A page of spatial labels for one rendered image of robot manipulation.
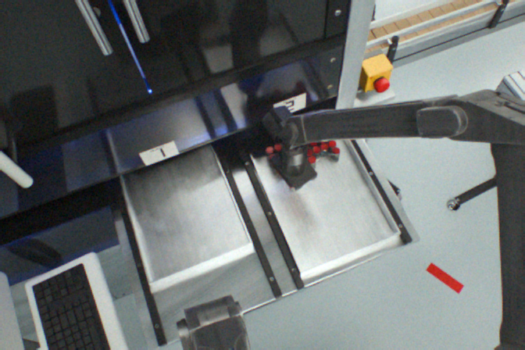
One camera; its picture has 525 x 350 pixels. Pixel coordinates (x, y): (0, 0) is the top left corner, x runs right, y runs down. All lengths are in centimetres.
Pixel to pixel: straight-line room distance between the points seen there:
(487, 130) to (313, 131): 37
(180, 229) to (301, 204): 31
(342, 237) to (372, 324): 91
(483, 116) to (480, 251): 161
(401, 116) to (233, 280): 60
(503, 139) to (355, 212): 62
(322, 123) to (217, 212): 44
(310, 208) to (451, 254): 110
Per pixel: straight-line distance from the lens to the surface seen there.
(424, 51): 152
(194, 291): 115
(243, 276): 114
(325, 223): 117
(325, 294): 203
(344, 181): 122
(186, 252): 118
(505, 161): 66
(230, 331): 59
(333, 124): 86
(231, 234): 117
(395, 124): 75
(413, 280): 210
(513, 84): 197
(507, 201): 68
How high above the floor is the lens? 198
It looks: 64 degrees down
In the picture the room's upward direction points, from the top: 7 degrees counter-clockwise
